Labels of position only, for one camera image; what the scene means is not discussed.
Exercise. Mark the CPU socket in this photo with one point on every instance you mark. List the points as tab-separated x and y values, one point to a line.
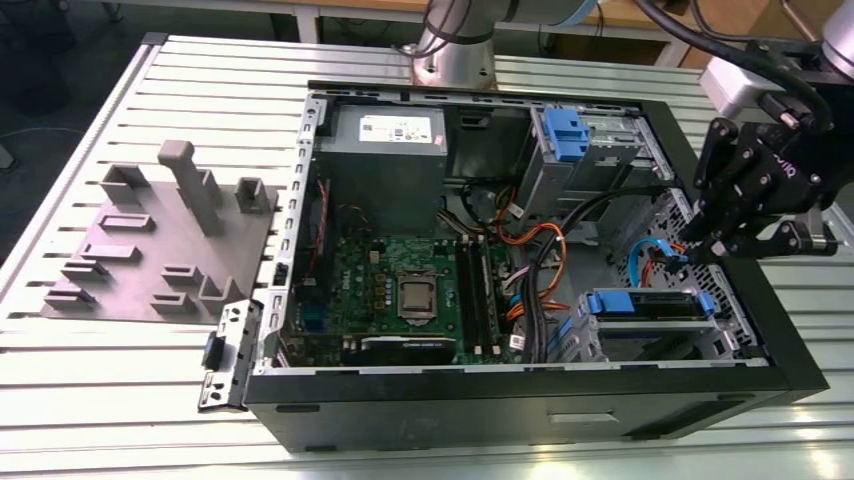
399	300

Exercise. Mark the grey power supply unit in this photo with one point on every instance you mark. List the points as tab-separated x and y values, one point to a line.
380	190

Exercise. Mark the black graphics card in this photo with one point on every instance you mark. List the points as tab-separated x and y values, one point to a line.
400	350

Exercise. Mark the silver CPU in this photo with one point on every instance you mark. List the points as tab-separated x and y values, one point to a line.
419	296

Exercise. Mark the black PC case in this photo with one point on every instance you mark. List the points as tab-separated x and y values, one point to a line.
467	415

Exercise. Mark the metal expansion slot bracket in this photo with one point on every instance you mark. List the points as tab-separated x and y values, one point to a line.
233	350

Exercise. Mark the hard disk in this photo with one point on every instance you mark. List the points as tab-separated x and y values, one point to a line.
620	303

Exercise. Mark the wooden cabinet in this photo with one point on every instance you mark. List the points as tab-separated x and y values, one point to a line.
753	20

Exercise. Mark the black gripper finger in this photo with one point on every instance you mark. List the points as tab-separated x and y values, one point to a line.
716	150
760	240

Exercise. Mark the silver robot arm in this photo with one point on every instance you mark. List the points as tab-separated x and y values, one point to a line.
460	55

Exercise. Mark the blue drive latch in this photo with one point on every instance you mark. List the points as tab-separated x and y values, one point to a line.
565	135

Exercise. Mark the grey parts rack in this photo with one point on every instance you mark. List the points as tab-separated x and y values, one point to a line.
166	250

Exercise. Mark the RAM stick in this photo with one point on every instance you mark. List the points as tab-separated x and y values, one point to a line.
488	300

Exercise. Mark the metal optical drive cage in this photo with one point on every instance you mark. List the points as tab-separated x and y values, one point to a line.
580	180

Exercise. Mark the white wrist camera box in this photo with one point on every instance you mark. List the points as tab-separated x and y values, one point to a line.
733	85

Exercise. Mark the metal disk bay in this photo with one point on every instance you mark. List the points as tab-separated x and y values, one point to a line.
656	324

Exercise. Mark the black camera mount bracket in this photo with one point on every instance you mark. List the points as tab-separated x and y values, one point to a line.
803	62

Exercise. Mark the green motherboard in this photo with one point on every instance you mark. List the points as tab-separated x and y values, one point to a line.
360	300

